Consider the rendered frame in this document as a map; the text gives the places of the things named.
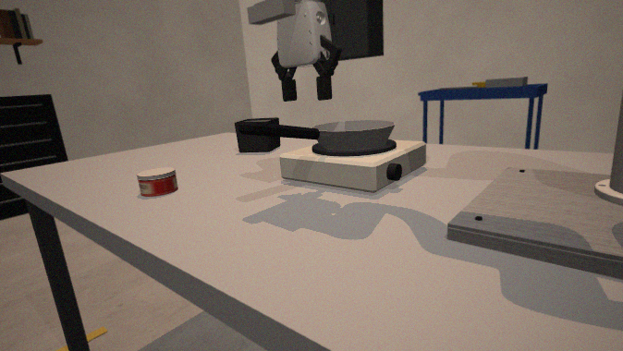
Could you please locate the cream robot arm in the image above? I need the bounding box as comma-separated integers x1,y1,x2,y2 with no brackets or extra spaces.
247,0,623,205

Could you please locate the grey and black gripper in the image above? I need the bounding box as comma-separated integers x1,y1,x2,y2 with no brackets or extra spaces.
271,0,342,102

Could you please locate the red round tin with beige lid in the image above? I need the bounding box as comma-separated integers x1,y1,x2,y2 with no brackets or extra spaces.
137,167,178,197

